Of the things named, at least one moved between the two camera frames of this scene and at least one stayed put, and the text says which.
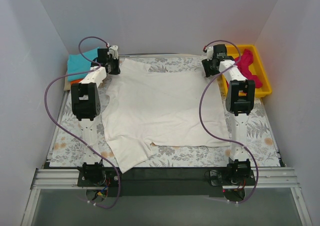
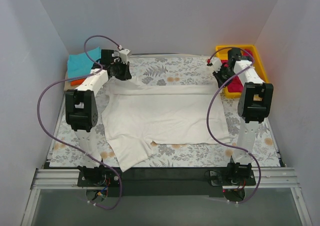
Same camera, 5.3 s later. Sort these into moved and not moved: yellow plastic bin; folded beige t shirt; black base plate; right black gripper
Moved: right black gripper
Not moved: folded beige t shirt; black base plate; yellow plastic bin
